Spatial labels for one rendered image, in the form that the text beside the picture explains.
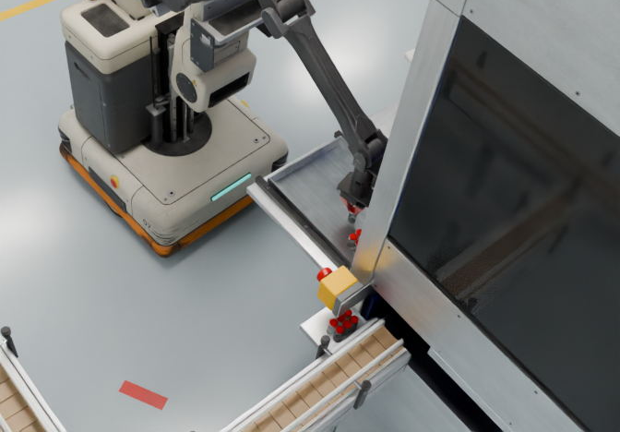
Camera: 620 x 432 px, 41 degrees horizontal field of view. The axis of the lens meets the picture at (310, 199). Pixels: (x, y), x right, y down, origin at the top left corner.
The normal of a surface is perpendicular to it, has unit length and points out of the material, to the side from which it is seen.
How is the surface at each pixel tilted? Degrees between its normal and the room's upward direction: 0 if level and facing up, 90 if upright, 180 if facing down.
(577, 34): 90
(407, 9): 0
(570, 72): 90
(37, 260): 0
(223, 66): 8
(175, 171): 0
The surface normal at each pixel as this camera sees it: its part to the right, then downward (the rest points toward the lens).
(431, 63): -0.76, 0.46
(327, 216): 0.12, -0.60
